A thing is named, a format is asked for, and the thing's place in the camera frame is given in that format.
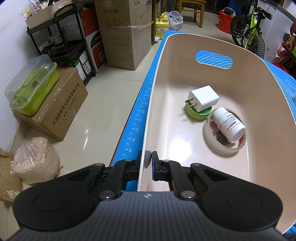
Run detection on brown cardboard box under container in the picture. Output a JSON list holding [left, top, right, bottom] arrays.
[[13, 68, 88, 141]]

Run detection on white pill bottle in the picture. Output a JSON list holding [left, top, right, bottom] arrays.
[[212, 107, 246, 144]]

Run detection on wooden chair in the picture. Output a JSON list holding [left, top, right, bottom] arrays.
[[175, 0, 207, 28]]

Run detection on beige plastic storage bin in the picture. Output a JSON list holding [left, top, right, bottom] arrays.
[[136, 33, 296, 234]]

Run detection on green plastic lidded container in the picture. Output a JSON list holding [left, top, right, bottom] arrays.
[[4, 54, 59, 116]]

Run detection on white freezer cabinet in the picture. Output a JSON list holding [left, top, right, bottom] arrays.
[[258, 1, 295, 63]]

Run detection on green black bicycle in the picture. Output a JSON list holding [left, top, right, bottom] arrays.
[[230, 1, 272, 59]]

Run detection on lower stacked cardboard box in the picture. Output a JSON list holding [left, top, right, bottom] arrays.
[[94, 0, 155, 71]]

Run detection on white plastic bag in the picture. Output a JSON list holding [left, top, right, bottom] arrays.
[[167, 11, 183, 31]]

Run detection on red bucket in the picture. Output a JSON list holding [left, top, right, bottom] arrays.
[[218, 10, 234, 34]]

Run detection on blue silicone baking mat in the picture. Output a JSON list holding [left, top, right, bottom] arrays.
[[108, 29, 296, 241]]

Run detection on yellow detergent jug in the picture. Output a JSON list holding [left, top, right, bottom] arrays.
[[155, 12, 169, 40]]

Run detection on beige tape roll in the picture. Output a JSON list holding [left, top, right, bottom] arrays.
[[203, 109, 247, 155]]

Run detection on clear bag of grain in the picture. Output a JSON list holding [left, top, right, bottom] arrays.
[[11, 137, 63, 184]]

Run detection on white usb wall charger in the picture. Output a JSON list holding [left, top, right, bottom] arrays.
[[185, 85, 220, 112]]

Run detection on brown paper bag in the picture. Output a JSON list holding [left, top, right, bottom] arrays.
[[0, 149, 23, 202]]

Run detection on black metal shelf rack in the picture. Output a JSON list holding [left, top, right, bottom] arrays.
[[26, 1, 96, 85]]

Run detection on red white appliance box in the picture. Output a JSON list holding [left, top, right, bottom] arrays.
[[80, 7, 107, 73]]

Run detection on green ointment tin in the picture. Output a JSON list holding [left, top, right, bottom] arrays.
[[185, 102, 212, 121]]

